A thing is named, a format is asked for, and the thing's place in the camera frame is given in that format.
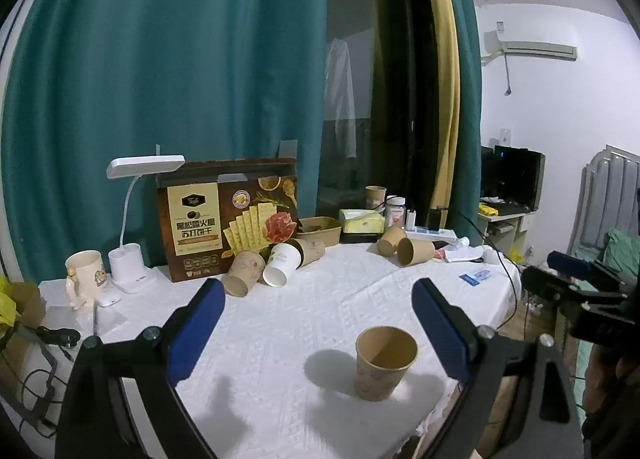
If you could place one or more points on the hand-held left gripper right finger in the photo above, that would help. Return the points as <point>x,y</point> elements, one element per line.
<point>442,334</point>

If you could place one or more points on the blue card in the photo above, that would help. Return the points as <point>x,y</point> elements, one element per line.
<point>475,277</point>

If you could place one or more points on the dark glass sliding door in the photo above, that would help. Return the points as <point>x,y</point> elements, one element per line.
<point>375,84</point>

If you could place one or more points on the large teal curtain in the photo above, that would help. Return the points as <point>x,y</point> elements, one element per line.
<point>165,79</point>

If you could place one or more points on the black power plug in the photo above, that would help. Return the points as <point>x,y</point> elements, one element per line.
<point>59,337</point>

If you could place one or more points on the clear jar with pink contents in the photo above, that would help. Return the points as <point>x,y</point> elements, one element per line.
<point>395,211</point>

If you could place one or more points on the brown paper cup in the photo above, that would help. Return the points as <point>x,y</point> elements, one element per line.
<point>416,251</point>
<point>375,198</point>
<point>390,240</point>
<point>309,250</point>
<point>384,364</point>

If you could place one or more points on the black computer monitor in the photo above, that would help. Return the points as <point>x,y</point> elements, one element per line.
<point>517,176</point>

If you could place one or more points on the black tray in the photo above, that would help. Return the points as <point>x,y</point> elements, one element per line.
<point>357,238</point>

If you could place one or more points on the white earbud case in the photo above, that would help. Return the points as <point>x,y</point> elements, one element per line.
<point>107,297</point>

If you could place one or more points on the cream cartoon mug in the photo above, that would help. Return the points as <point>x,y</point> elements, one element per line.
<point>84,276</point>

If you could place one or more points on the white computer desk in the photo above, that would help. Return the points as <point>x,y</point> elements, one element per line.
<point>502,226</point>

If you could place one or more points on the person's right forearm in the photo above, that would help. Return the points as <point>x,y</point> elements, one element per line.
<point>602,389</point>

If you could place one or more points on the yellow packet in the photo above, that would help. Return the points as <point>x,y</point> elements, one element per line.
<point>487,210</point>

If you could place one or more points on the brown cracker box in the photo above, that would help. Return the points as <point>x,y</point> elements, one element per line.
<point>225,219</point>

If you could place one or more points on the yellow plastic bag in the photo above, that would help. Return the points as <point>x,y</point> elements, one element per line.
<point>6,306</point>

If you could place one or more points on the white air conditioner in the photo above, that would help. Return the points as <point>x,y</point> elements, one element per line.
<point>535,48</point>

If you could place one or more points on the yellow curtain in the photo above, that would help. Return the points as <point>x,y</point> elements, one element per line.
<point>442,79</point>

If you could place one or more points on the narrow teal curtain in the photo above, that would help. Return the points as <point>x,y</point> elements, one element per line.
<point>467,89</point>

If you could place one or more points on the cardboard box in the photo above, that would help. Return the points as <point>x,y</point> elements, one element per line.
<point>25,304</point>

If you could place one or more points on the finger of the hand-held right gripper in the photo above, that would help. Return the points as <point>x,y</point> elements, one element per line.
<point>570,263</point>
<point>540,281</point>

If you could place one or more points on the white desk lamp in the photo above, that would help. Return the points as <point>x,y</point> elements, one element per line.
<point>131,239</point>

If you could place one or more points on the brown paper food tray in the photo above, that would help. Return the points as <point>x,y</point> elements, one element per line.
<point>322,229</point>

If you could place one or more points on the yellow tissue box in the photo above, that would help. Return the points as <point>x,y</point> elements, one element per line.
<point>361,221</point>

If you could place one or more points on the white power strip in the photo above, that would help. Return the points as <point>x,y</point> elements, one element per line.
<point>436,234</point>

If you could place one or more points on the grey padded headboard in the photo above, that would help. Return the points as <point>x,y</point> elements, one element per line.
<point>607,204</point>

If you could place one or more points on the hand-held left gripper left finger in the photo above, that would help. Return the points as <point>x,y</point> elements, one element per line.
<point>197,329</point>

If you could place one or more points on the white paper cup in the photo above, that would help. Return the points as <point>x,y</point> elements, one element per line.
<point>281,265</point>

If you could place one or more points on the pink floral paper cup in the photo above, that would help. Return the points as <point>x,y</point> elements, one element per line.
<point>243,273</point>

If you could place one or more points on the green cloth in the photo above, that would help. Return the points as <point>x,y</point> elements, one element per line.
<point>622,249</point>

